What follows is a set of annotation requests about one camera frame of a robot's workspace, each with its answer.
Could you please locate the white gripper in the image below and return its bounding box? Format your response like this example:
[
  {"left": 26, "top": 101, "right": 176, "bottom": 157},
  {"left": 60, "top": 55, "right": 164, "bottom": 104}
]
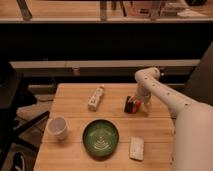
[{"left": 124, "top": 84, "right": 151, "bottom": 113}]

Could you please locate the orange marker pen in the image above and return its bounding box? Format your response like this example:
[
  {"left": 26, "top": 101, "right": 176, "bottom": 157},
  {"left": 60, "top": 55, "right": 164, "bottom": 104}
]
[{"left": 131, "top": 98, "right": 142, "bottom": 111}]

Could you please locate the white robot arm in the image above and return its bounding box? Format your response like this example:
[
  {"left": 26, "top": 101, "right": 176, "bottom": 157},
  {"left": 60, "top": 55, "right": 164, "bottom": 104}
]
[{"left": 131, "top": 67, "right": 213, "bottom": 171}]

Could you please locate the green ceramic bowl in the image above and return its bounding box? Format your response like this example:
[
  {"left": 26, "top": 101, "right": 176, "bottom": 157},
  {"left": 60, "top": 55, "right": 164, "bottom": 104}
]
[{"left": 82, "top": 119, "right": 119, "bottom": 158}]

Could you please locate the white tube bottle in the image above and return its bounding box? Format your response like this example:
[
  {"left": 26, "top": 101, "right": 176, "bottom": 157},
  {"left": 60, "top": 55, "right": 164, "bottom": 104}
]
[{"left": 88, "top": 85, "right": 105, "bottom": 111}]

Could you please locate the dark chair right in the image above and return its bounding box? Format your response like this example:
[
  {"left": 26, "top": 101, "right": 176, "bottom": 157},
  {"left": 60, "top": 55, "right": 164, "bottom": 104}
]
[{"left": 183, "top": 42, "right": 213, "bottom": 105}]

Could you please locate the black office chair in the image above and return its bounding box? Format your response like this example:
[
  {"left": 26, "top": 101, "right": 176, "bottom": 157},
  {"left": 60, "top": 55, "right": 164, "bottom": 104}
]
[{"left": 0, "top": 61, "right": 49, "bottom": 171}]

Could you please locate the grey metal rail shelf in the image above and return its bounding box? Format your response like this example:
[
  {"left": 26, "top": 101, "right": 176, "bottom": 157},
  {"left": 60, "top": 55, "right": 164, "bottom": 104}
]
[{"left": 11, "top": 59, "right": 200, "bottom": 77}]

